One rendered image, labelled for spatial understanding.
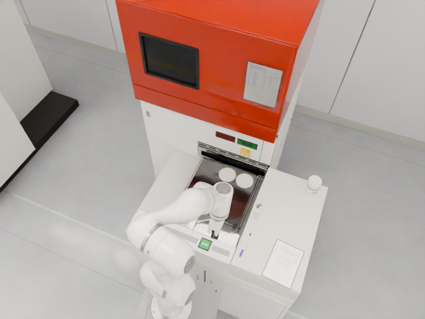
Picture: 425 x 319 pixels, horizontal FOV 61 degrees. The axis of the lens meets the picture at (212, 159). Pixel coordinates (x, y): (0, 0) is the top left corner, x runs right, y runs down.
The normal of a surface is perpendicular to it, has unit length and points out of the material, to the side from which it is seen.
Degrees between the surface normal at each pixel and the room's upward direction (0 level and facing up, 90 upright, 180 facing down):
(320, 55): 90
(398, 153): 0
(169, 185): 0
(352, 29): 90
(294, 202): 0
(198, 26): 90
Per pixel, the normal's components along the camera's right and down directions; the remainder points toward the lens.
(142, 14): -0.39, 0.74
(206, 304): 0.07, -0.58
